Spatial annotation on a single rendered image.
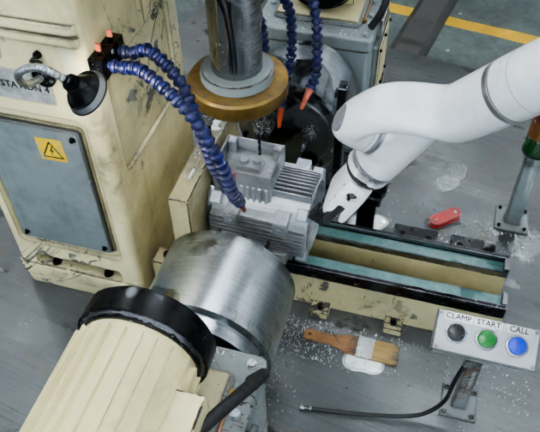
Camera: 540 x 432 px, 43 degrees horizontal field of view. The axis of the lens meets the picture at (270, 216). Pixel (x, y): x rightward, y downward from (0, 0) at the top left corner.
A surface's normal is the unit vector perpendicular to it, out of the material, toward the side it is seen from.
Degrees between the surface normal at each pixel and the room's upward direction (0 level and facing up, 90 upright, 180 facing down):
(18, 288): 0
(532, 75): 81
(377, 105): 37
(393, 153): 91
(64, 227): 90
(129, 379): 22
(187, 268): 17
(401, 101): 29
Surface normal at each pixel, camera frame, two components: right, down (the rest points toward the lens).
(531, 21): -0.02, -0.67
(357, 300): -0.28, 0.71
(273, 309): 0.84, -0.14
